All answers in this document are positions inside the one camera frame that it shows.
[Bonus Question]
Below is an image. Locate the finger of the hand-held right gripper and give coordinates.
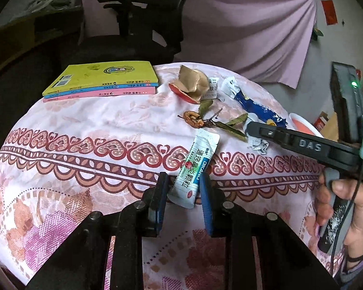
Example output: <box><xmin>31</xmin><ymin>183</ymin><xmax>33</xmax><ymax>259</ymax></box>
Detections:
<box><xmin>245</xmin><ymin>121</ymin><xmax>295</xmax><ymax>149</ymax></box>

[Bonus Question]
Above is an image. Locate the blue book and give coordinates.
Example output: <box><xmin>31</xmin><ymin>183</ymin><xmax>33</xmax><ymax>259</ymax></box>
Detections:
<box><xmin>43</xmin><ymin>84</ymin><xmax>158</xmax><ymax>99</ymax></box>

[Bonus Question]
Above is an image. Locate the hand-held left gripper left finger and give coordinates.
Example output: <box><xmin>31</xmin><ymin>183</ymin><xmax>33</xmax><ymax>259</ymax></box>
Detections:
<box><xmin>26</xmin><ymin>172</ymin><xmax>171</xmax><ymax>290</ymax></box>

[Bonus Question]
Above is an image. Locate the dried orange peel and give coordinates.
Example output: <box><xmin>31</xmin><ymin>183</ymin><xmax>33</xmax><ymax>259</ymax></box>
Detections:
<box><xmin>178</xmin><ymin>111</ymin><xmax>205</xmax><ymax>129</ymax></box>

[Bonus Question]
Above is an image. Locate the crumpled white wrapper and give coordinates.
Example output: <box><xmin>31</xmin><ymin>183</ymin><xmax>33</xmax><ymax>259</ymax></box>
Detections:
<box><xmin>219</xmin><ymin>76</ymin><xmax>239</xmax><ymax>99</ymax></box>

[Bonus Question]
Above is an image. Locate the pink white plastic basin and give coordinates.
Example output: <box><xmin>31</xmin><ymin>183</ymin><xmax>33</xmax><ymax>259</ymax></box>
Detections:
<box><xmin>289</xmin><ymin>113</ymin><xmax>324</xmax><ymax>139</ymax></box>

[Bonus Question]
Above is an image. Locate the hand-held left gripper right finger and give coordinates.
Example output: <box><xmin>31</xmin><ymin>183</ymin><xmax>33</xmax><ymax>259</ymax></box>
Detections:
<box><xmin>199</xmin><ymin>174</ymin><xmax>340</xmax><ymax>290</ymax></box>

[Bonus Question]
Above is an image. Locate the stack of three books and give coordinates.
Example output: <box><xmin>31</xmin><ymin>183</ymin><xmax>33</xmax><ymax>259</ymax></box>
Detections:
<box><xmin>42</xmin><ymin>61</ymin><xmax>159</xmax><ymax>97</ymax></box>

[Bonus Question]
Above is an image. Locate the red wall paper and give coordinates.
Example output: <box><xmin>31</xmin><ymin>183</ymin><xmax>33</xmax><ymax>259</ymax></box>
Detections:
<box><xmin>321</xmin><ymin>0</ymin><xmax>339</xmax><ymax>25</ymax></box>

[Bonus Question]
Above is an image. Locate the red peel piece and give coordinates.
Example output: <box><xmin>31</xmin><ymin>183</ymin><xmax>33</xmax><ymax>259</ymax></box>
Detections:
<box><xmin>168</xmin><ymin>82</ymin><xmax>200</xmax><ymax>105</ymax></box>

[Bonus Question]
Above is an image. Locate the pink book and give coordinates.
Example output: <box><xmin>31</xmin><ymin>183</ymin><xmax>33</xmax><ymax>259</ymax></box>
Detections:
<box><xmin>43</xmin><ymin>87</ymin><xmax>157</xmax><ymax>103</ymax></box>

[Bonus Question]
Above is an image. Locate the dried leafy twig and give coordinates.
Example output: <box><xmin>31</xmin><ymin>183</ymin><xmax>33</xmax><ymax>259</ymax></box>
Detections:
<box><xmin>198</xmin><ymin>100</ymin><xmax>249</xmax><ymax>142</ymax></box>

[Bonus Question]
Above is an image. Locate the white printed snack wrapper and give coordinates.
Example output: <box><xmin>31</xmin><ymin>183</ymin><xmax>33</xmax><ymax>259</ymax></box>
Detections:
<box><xmin>200</xmin><ymin>77</ymin><xmax>221</xmax><ymax>102</ymax></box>

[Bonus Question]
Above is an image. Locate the black cable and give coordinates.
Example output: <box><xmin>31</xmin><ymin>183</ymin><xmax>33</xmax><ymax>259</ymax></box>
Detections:
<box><xmin>330</xmin><ymin>157</ymin><xmax>363</xmax><ymax>278</ymax></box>

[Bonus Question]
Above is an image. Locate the crumpled brown paper carton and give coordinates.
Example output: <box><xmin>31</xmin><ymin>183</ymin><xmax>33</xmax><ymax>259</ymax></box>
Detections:
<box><xmin>177</xmin><ymin>65</ymin><xmax>211</xmax><ymax>100</ymax></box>

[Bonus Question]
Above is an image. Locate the wooden side desk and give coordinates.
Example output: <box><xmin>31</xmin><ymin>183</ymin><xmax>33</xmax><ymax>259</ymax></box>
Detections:
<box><xmin>0</xmin><ymin>0</ymin><xmax>86</xmax><ymax>74</ymax></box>

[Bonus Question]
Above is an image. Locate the white green medicine sachet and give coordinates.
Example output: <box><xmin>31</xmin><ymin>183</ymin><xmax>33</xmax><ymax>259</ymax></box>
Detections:
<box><xmin>168</xmin><ymin>128</ymin><xmax>221</xmax><ymax>209</ymax></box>

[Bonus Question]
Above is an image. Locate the pink hanging curtain cloth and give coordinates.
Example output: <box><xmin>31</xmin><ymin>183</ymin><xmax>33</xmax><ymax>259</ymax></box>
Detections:
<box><xmin>80</xmin><ymin>0</ymin><xmax>318</xmax><ymax>89</ymax></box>

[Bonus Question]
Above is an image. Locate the silver wrapper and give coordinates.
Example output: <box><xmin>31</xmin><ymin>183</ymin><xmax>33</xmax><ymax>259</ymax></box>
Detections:
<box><xmin>246</xmin><ymin>136</ymin><xmax>271</xmax><ymax>155</ymax></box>

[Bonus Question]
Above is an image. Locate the black office chair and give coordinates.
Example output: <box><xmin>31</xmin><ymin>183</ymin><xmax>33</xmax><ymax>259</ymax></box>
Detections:
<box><xmin>59</xmin><ymin>0</ymin><xmax>200</xmax><ymax>71</ymax></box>

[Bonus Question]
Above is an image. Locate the blue snack wrapper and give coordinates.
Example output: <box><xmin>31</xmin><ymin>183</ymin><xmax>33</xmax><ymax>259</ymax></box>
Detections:
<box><xmin>234</xmin><ymin>91</ymin><xmax>288</xmax><ymax>128</ymax></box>

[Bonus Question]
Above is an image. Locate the person's right forearm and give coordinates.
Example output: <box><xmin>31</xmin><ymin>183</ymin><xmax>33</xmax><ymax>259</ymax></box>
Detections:
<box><xmin>333</xmin><ymin>245</ymin><xmax>363</xmax><ymax>286</ymax></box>

